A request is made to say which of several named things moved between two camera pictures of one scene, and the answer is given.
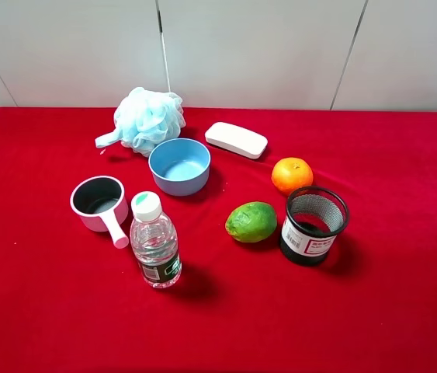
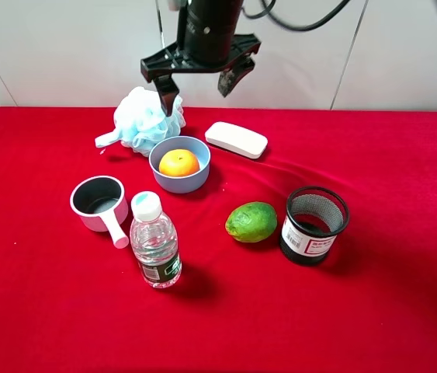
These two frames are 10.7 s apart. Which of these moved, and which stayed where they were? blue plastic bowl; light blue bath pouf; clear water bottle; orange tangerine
Moved: orange tangerine
Stayed: blue plastic bowl; clear water bottle; light blue bath pouf
